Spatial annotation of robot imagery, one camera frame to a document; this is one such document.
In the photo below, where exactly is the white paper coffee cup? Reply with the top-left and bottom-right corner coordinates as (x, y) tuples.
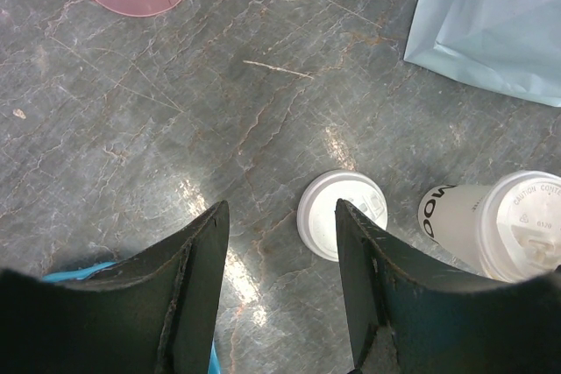
(417, 185), (491, 274)

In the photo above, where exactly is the blue white paper bag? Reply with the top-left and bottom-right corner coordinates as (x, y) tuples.
(404, 0), (560, 107)

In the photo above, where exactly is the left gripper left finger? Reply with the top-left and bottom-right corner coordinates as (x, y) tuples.
(1, 201), (230, 373)

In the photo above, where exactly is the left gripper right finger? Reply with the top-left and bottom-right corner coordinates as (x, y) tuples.
(335, 200), (560, 373)

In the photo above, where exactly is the white plastic cup lid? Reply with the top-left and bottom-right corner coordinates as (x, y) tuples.
(296, 170), (388, 262)

